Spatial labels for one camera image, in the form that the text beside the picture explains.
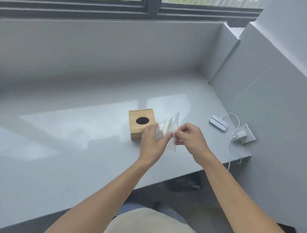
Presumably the white power adapter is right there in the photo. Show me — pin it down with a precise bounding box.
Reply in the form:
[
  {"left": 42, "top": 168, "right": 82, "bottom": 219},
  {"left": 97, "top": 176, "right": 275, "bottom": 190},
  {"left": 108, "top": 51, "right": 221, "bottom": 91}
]
[{"left": 231, "top": 131, "right": 247, "bottom": 141}]

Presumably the person's beige shirt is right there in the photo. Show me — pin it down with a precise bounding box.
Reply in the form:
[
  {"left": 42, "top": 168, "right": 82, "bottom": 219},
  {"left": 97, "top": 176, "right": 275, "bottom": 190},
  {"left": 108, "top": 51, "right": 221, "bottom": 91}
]
[{"left": 103, "top": 207, "right": 197, "bottom": 233}]

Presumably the clear plastic zip bag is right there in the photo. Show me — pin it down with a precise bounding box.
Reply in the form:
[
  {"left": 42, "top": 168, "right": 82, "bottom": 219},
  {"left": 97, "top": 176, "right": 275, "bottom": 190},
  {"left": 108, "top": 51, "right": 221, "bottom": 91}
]
[{"left": 155, "top": 112, "right": 180, "bottom": 152}]

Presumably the person's left hand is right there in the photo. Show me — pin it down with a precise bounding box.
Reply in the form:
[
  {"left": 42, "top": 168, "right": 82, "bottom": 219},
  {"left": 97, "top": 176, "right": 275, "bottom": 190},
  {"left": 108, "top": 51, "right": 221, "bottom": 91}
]
[{"left": 139, "top": 123, "right": 173, "bottom": 166}]

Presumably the person's right hand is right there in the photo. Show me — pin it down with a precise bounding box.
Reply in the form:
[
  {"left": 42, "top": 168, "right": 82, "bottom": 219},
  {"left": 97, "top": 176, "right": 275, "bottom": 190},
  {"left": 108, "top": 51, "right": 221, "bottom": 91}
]
[{"left": 173, "top": 123, "right": 209, "bottom": 165}]

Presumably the white flat electronic device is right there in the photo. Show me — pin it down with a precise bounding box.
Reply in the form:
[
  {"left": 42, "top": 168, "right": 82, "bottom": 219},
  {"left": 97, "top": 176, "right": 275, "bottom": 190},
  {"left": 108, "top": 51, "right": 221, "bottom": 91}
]
[{"left": 209, "top": 115, "right": 228, "bottom": 132}]

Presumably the wooden box with round hole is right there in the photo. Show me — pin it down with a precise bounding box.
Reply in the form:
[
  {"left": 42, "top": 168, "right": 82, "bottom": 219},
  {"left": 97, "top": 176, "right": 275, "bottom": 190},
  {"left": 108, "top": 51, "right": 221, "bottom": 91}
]
[{"left": 128, "top": 108, "right": 160, "bottom": 141}]

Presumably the white charging cable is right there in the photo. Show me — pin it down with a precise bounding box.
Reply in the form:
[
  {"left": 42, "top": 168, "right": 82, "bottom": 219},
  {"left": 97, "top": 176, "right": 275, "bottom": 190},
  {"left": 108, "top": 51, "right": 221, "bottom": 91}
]
[{"left": 221, "top": 113, "right": 242, "bottom": 171}]

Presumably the dark window frame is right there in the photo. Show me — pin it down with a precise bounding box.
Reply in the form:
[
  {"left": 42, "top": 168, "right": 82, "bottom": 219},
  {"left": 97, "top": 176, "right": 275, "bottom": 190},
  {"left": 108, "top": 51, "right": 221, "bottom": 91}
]
[{"left": 0, "top": 0, "right": 264, "bottom": 27}]

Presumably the person's left forearm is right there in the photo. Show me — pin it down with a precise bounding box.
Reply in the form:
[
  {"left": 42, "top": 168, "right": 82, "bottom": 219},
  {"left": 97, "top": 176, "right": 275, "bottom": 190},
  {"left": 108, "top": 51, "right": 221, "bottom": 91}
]
[{"left": 44, "top": 157, "right": 155, "bottom": 233}]

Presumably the person's right forearm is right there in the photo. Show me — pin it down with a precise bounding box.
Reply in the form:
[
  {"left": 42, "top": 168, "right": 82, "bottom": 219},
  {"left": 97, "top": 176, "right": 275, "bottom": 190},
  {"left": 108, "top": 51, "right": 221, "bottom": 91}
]
[{"left": 194, "top": 152, "right": 286, "bottom": 233}]

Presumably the white wall socket plate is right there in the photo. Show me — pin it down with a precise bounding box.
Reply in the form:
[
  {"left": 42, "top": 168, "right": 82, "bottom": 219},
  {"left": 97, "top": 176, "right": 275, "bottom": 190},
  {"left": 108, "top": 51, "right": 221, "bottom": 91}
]
[{"left": 235, "top": 124, "right": 256, "bottom": 144}]

